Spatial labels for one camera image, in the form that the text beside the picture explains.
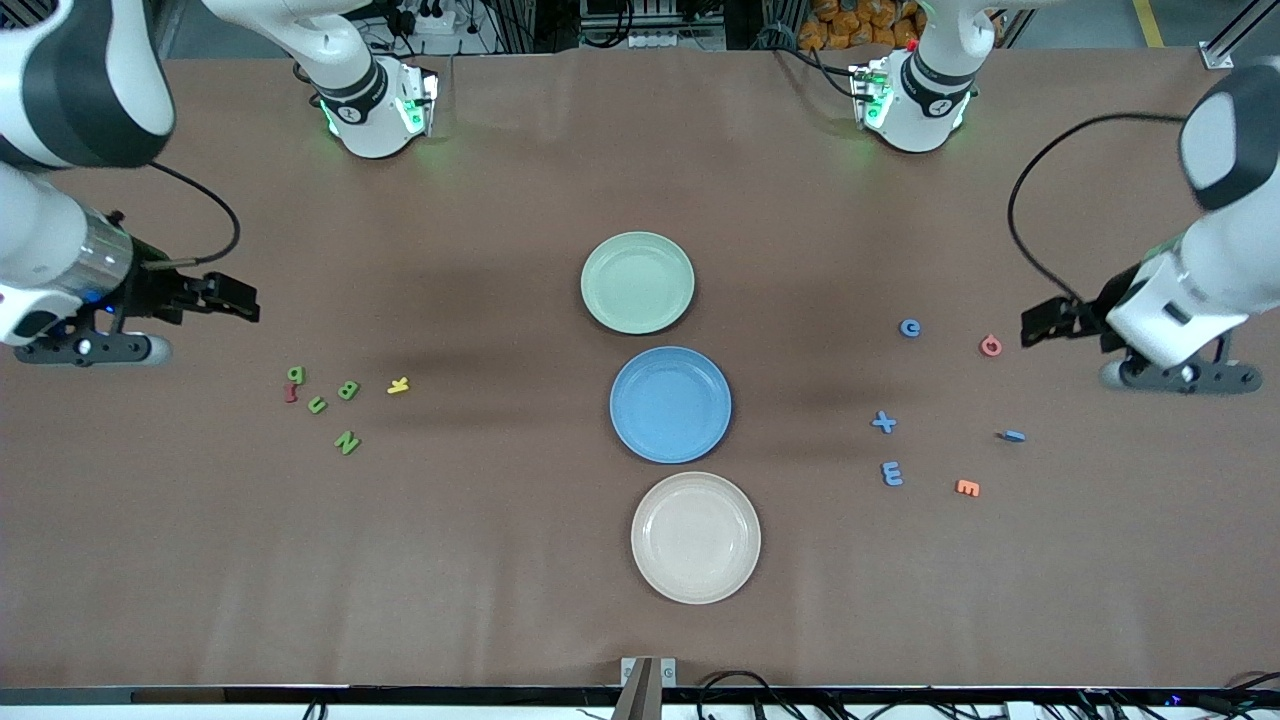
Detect power strip with black plugs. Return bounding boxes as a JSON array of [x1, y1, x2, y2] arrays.
[[395, 5, 458, 36]]

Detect bag of orange fruit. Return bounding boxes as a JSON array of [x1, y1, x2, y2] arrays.
[[798, 0, 926, 51]]

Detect blue plate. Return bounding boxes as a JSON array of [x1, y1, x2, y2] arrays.
[[609, 346, 733, 465]]

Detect pale green plate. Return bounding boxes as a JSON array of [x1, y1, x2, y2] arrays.
[[581, 232, 696, 335]]

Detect beige plate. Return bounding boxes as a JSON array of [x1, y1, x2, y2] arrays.
[[631, 472, 762, 605]]

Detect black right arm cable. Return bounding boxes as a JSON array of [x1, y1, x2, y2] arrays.
[[140, 160, 242, 271]]

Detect aluminium frame post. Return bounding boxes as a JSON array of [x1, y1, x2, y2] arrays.
[[1200, 0, 1280, 71]]

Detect black table edge rail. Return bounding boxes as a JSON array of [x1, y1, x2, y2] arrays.
[[0, 686, 1280, 709]]

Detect black cable loop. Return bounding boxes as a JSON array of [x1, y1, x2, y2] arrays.
[[697, 670, 801, 720]]

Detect grey metal camera bracket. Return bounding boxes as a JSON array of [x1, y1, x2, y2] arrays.
[[620, 656, 679, 720]]

